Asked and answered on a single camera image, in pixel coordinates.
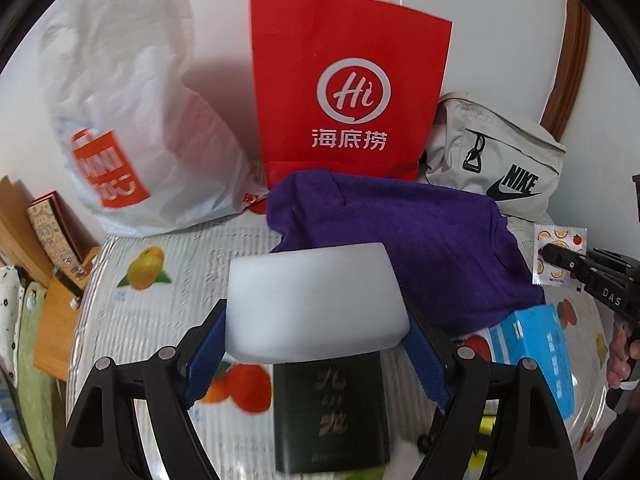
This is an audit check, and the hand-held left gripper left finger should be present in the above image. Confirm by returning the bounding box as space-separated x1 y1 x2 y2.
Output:
54 299 230 480

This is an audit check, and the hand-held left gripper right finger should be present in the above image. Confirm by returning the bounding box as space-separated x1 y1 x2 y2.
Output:
402 300 576 480

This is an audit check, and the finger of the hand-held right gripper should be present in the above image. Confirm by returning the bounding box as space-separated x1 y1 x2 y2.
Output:
541 241 590 282

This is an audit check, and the fruit print sachet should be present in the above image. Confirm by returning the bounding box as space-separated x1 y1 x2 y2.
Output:
531 224 586 286

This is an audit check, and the white foam block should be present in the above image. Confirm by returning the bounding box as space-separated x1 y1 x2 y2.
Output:
223 242 412 365

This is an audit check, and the person's right hand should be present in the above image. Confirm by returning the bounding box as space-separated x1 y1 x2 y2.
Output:
605 319 640 391

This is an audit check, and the blue paper box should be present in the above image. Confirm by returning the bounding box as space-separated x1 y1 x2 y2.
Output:
484 304 576 421

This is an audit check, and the dark green book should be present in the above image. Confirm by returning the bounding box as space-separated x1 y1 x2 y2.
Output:
272 350 392 476

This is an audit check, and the fruit print table cover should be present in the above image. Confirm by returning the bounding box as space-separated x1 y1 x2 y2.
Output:
65 210 621 480

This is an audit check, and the beige sling bag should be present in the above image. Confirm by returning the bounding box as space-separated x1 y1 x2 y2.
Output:
422 91 567 221

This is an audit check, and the purple cloth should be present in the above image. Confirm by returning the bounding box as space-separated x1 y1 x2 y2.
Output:
265 170 547 338

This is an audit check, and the wooden cabinet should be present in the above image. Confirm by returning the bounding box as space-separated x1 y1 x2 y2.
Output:
0 175 101 381

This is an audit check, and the green cloth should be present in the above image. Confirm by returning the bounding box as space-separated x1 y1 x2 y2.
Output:
12 280 67 480

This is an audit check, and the patterned book with red edge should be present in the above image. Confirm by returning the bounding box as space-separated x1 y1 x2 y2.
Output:
27 191 88 281

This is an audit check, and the white floral cloth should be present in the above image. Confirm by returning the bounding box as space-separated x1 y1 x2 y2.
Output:
0 265 26 388

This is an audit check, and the white plastic shopping bag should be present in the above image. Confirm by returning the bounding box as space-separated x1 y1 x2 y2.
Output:
37 0 271 238

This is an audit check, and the red paper bag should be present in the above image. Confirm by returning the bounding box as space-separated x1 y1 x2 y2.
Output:
248 0 453 188

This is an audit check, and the brown wooden door frame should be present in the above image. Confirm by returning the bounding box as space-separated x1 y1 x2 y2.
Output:
540 0 593 141

